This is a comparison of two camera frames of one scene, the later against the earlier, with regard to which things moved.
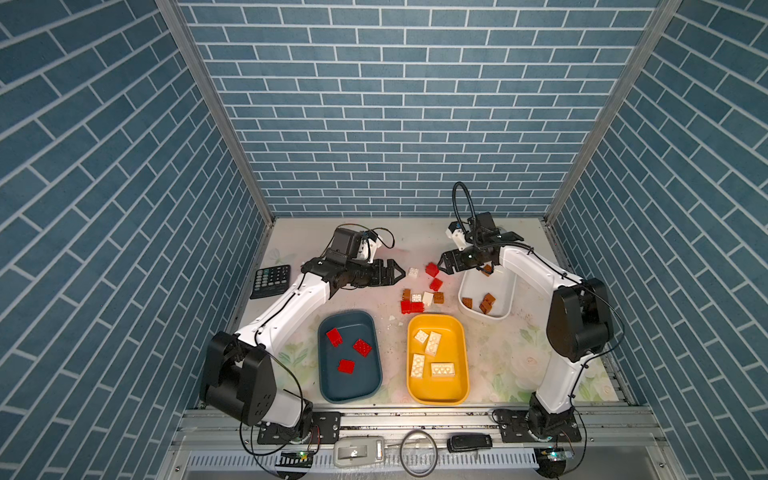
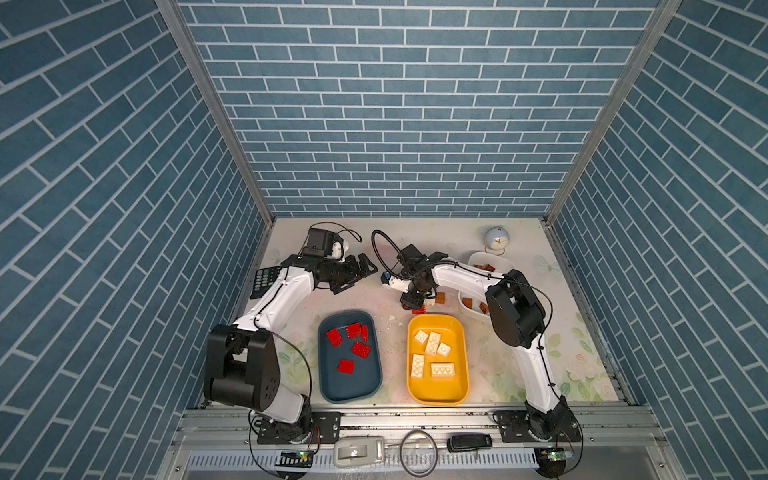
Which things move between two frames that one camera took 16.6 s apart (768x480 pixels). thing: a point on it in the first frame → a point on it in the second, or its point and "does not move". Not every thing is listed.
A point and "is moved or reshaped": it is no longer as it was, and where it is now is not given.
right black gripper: [458, 266] → [408, 302]
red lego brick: [335, 337] does not move
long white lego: [443, 369] does not move
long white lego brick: [433, 343] does not move
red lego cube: [432, 269] is moved or reshaped
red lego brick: [362, 347] does not move
